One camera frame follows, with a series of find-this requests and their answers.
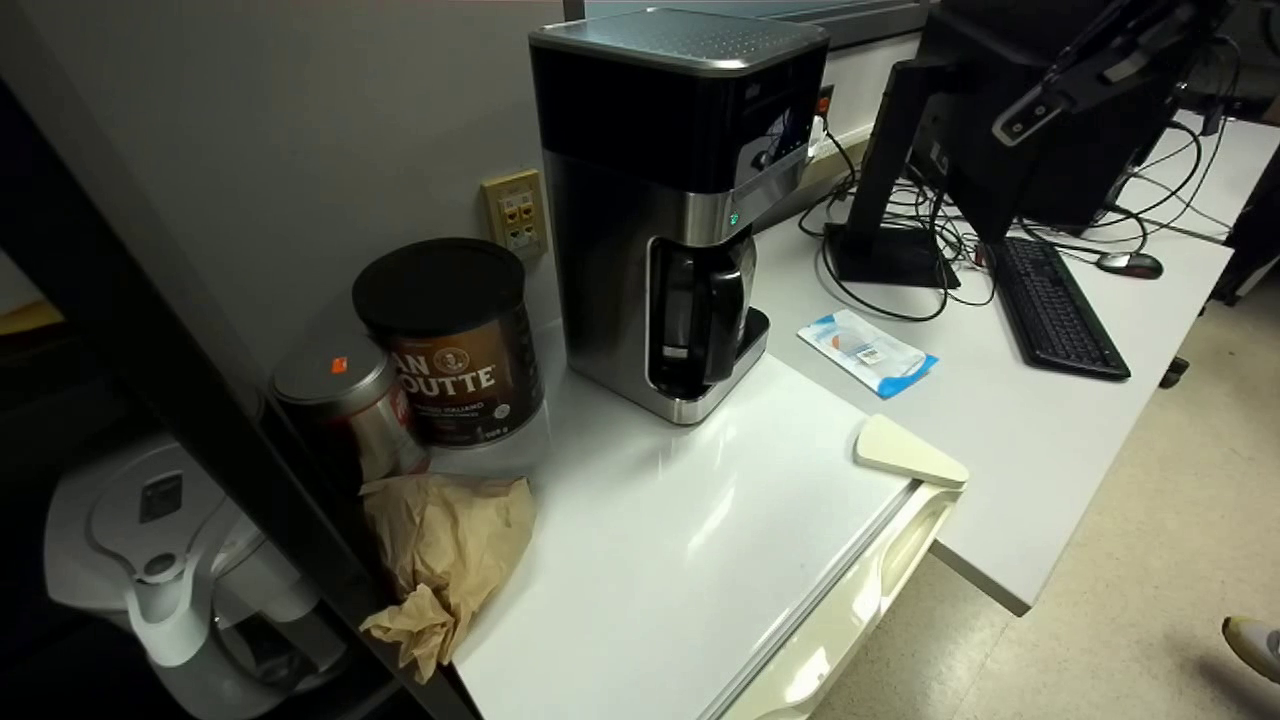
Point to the glass coffee carafe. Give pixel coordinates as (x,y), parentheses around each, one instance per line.
(695,320)

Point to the black silver drip coffee maker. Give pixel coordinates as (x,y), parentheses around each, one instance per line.
(626,267)

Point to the brown coffee can black lid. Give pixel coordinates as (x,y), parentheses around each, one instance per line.
(464,381)

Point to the white mini fridge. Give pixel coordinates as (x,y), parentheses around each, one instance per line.
(695,563)

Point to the blue white wipes packet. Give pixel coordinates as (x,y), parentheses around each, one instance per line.
(864,353)

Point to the black monitor stand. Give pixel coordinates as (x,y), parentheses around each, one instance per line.
(886,252)

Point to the glass jar metal lid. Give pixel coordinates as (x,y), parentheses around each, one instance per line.
(332,381)

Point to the cream fridge door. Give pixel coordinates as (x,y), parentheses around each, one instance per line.
(853,602)

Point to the black computer keyboard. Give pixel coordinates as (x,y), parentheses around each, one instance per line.
(1055,312)

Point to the black computer monitor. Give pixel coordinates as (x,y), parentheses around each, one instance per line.
(1055,186)

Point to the black shelving unit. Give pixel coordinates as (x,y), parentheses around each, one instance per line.
(162,361)

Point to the black computer mouse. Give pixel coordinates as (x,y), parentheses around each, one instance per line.
(1131,267)

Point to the white water filter pitcher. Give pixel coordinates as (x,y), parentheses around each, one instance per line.
(133,515)

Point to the light shoe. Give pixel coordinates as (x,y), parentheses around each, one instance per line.
(1254,644)

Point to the beige wall outlet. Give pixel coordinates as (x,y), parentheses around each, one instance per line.
(513,210)

